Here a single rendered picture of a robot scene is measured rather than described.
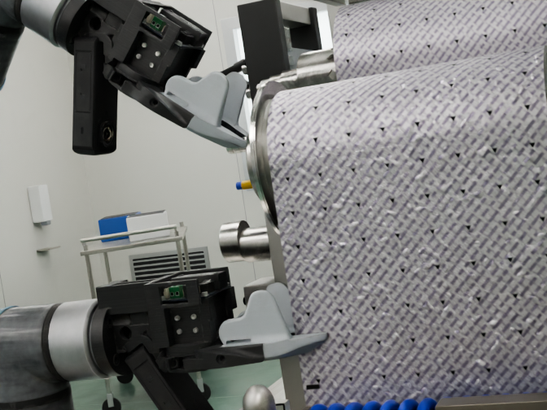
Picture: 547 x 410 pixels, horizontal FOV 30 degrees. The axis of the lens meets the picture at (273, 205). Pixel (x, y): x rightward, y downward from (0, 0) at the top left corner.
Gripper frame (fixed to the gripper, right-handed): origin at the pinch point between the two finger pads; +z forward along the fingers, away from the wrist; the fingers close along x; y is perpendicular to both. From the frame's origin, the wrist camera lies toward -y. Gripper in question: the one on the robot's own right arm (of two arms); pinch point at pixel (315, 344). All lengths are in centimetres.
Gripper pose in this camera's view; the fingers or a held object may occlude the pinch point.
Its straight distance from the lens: 89.0
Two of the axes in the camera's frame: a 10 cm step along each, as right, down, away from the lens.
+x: 3.5, -1.0, 9.3
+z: 9.2, -1.2, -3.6
